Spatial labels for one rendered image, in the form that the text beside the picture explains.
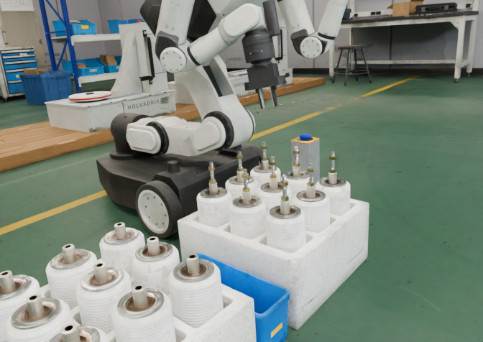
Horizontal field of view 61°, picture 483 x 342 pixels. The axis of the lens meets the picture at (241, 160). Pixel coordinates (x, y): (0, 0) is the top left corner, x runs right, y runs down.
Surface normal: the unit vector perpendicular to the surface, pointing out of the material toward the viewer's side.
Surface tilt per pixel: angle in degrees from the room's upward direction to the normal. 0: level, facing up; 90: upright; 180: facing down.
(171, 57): 105
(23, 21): 90
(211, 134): 90
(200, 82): 113
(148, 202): 90
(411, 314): 0
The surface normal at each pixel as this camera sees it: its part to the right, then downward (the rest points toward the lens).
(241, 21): -0.30, 0.25
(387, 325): -0.06, -0.95
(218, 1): -0.04, 0.73
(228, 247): -0.64, 0.26
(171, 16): -0.12, 0.54
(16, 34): 0.78, 0.14
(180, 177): 0.51, -0.57
